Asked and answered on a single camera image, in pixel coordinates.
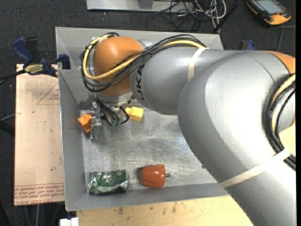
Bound crushed green can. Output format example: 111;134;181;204
87;169;130;196

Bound orange toy block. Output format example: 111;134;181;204
78;113;93;134

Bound brown cardboard board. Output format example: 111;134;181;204
14;63;65;207

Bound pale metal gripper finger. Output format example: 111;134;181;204
79;101;99;116
90;117;103;140

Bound orange toy bell pepper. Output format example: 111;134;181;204
138;164;171;189

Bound yellow toy block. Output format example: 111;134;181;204
124;106;144;122

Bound grey metal bin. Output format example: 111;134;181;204
55;26;230;212

